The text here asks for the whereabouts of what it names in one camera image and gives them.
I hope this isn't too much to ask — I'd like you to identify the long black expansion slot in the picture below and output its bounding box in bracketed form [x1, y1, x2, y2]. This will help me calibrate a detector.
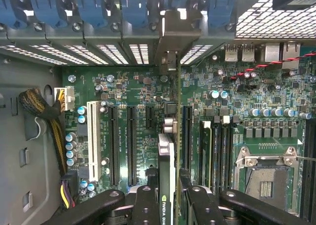
[182, 105, 194, 173]
[108, 105, 120, 188]
[126, 106, 138, 186]

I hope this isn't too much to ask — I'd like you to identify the CPU socket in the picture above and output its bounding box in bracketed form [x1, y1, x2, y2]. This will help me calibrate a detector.
[234, 146, 301, 218]

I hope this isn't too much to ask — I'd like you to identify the white expansion slot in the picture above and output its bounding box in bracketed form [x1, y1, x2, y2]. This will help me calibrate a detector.
[86, 101, 102, 183]

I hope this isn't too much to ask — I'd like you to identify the short black expansion slot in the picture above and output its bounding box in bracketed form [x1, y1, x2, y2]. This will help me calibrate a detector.
[145, 106, 156, 130]

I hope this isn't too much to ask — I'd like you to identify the green motherboard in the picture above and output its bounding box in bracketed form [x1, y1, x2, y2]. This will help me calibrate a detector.
[61, 43, 316, 225]

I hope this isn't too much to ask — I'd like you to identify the white power connector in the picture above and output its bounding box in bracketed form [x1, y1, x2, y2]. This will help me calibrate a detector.
[53, 86, 75, 112]

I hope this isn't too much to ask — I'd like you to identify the silver power supply unit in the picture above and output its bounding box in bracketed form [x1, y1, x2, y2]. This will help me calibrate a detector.
[0, 52, 65, 225]

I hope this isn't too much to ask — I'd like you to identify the perforated metal slot cover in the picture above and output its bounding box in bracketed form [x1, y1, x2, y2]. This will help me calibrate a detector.
[28, 44, 89, 66]
[63, 44, 109, 66]
[0, 44, 69, 67]
[179, 44, 213, 66]
[95, 44, 130, 66]
[128, 43, 151, 66]

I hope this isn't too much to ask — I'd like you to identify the silver USB port block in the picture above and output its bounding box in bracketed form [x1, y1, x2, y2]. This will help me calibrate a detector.
[241, 43, 255, 63]
[224, 43, 239, 63]

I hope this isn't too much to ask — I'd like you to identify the silver network port block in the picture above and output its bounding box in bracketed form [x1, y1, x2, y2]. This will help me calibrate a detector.
[282, 42, 301, 70]
[264, 43, 281, 63]

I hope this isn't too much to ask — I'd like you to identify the open black PC case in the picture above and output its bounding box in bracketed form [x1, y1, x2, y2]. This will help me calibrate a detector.
[0, 0, 316, 225]

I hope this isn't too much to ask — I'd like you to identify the perforated vent grille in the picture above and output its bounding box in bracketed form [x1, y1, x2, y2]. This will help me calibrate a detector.
[234, 0, 316, 40]

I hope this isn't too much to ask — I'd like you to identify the black yellow sleeved power wire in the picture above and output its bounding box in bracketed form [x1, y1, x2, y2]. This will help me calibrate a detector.
[18, 88, 75, 208]

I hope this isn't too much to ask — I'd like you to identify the red black twisted wire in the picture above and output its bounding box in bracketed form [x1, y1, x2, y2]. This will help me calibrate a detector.
[229, 51, 316, 80]

